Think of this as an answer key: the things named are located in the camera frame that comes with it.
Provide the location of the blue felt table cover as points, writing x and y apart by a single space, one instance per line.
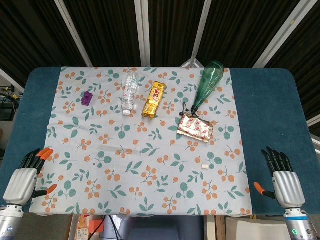
270 112

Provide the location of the small black pliers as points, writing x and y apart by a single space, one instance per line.
185 108

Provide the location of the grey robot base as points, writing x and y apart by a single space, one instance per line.
155 228

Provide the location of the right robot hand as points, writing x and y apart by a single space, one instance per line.
287 187

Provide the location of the orange printed snack bag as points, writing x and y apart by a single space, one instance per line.
82 228

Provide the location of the orange box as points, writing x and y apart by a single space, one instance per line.
96 224

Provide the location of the clear plastic water bottle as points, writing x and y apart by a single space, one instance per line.
130 92

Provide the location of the floral patterned tablecloth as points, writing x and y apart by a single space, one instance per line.
155 180

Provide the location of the purple toy block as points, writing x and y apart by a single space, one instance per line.
87 99

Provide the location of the cardboard box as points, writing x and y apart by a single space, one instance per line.
252 228

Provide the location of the small white cap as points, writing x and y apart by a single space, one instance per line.
205 166

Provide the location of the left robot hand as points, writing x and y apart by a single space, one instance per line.
21 182

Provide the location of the green plastic bottle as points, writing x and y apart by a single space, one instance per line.
208 82

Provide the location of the gold snack packet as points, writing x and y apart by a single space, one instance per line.
153 100

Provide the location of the silver foil packet red print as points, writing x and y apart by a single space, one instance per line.
195 128

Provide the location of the white partition frame post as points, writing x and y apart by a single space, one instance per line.
280 35
142 32
73 32
201 32

